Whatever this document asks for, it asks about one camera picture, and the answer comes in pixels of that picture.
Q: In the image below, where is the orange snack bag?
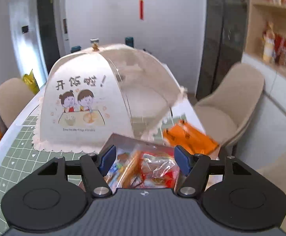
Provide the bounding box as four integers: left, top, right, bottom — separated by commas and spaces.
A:
163, 120, 219, 156

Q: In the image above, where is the pink open gift box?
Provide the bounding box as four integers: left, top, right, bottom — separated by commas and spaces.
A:
97, 133, 186, 192

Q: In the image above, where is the beige chair right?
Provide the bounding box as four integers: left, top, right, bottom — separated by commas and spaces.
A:
194, 63, 265, 147

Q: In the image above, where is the beige chair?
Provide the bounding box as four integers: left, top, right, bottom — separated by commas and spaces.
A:
0, 78, 35, 128
194, 63, 265, 147

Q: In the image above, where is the white mesh food cover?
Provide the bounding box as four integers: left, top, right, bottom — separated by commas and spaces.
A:
33, 44, 185, 153

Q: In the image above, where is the green grid tablecloth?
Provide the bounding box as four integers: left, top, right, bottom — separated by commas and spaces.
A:
0, 115, 85, 234

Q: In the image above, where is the yellow bag on chair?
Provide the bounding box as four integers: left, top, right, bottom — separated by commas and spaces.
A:
22, 70, 40, 95

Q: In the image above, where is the beige chair left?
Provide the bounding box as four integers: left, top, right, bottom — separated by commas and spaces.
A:
0, 78, 35, 128

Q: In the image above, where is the wooden shelf with jars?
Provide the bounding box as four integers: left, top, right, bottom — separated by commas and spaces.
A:
243, 0, 286, 86

